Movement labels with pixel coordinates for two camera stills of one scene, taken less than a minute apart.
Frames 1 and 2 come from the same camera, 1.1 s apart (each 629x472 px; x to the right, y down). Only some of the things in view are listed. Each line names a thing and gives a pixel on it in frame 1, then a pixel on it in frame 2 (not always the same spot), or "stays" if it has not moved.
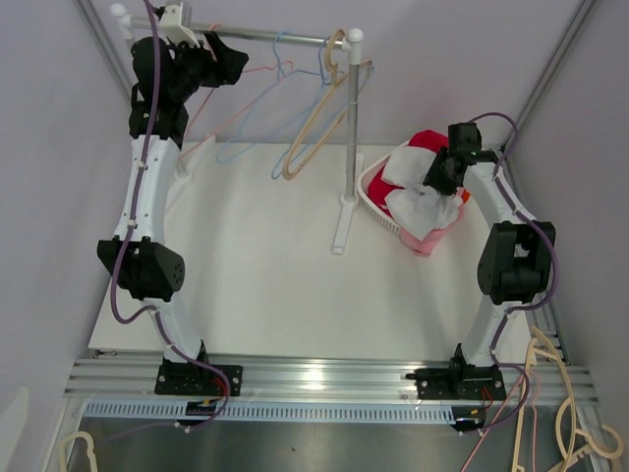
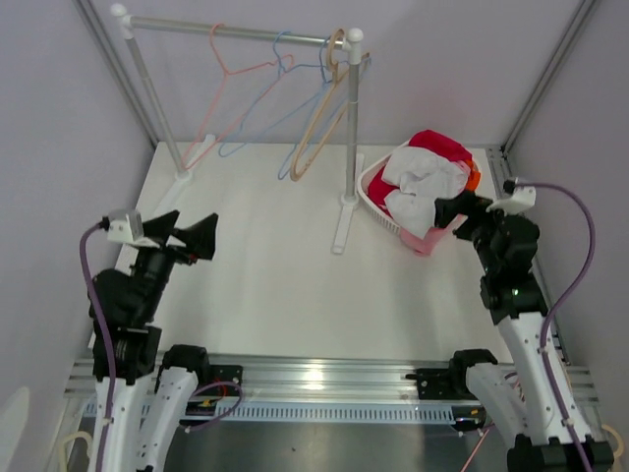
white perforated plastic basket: x=363 y=186 stays
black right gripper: x=432 y=178 → x=466 y=203
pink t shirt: x=426 y=246 stays
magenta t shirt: x=377 y=186 stays
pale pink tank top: x=418 y=209 stays
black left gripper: x=229 y=63 → x=199 y=237
